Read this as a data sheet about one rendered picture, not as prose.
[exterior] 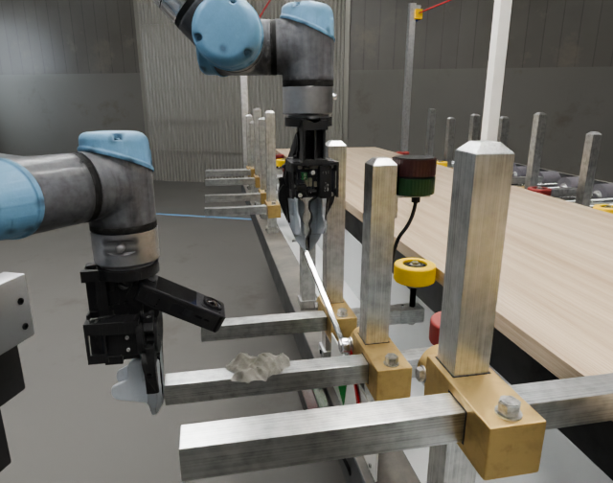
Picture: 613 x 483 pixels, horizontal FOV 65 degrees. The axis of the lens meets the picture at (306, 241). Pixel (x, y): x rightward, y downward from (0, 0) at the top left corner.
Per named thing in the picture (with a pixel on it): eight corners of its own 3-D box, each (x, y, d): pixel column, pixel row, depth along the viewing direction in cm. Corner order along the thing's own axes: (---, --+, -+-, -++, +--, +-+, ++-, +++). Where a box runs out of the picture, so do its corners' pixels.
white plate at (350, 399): (373, 482, 67) (375, 421, 64) (329, 380, 92) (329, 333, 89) (376, 482, 67) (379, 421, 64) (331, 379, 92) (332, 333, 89)
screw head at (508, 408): (504, 423, 38) (506, 409, 37) (488, 406, 40) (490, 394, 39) (528, 419, 38) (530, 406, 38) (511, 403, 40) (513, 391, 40)
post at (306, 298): (300, 310, 123) (300, 128, 110) (297, 302, 127) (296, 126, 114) (317, 308, 123) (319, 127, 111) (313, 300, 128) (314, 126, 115)
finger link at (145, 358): (147, 379, 63) (141, 319, 61) (161, 379, 63) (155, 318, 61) (143, 401, 59) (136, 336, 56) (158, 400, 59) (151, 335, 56)
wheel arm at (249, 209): (205, 218, 182) (204, 207, 181) (205, 217, 186) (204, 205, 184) (317, 214, 190) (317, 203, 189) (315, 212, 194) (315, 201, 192)
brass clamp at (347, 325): (328, 344, 89) (328, 319, 88) (312, 313, 102) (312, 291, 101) (359, 341, 91) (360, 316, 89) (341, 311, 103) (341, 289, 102)
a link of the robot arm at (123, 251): (160, 218, 61) (153, 235, 53) (163, 253, 62) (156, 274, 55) (97, 220, 60) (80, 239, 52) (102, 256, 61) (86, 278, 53)
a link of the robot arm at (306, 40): (275, 10, 71) (331, 10, 72) (277, 87, 75) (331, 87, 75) (275, -2, 64) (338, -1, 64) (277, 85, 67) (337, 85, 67)
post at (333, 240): (325, 377, 100) (328, 141, 86) (321, 368, 103) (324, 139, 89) (341, 375, 100) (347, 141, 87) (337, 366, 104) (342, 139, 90)
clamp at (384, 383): (375, 403, 65) (376, 371, 63) (348, 354, 77) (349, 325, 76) (415, 399, 66) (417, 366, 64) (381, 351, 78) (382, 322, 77)
